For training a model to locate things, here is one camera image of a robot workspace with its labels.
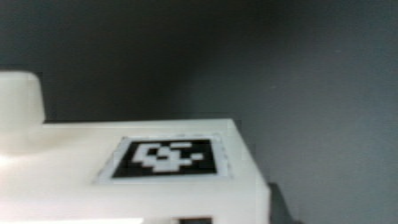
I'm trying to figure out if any white drawer with knob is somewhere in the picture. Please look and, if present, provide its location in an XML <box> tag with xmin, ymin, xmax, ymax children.
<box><xmin>0</xmin><ymin>71</ymin><xmax>269</xmax><ymax>224</ymax></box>

